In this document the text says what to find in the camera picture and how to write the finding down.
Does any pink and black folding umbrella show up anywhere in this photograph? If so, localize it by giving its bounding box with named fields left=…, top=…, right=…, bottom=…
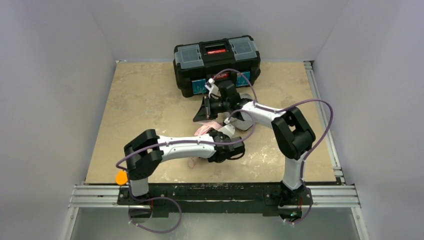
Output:
left=187, top=120, right=223, bottom=169

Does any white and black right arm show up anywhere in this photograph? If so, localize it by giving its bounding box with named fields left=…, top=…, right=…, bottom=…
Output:
left=192, top=78, right=316, bottom=200

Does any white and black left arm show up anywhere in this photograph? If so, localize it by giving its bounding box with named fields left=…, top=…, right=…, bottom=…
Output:
left=123, top=129, right=246, bottom=199

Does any grey umbrella case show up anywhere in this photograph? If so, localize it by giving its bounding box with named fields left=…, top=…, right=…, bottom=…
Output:
left=233, top=93, right=253, bottom=131

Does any black plastic toolbox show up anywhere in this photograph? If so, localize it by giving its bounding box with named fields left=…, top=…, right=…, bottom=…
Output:
left=173, top=35, right=261, bottom=98

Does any orange object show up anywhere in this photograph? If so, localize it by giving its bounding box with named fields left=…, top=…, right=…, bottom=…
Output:
left=115, top=170, right=129, bottom=186

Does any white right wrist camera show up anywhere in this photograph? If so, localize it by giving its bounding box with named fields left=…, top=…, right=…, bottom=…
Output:
left=204, top=78, right=219, bottom=99

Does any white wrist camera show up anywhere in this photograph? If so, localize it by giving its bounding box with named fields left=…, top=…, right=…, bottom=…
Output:
left=204, top=78, right=219, bottom=99
left=219, top=123, right=236, bottom=138

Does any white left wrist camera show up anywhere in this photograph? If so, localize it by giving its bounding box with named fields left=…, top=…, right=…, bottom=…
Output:
left=219, top=123, right=236, bottom=138

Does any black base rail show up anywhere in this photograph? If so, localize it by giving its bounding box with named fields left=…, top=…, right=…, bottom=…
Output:
left=117, top=182, right=313, bottom=221

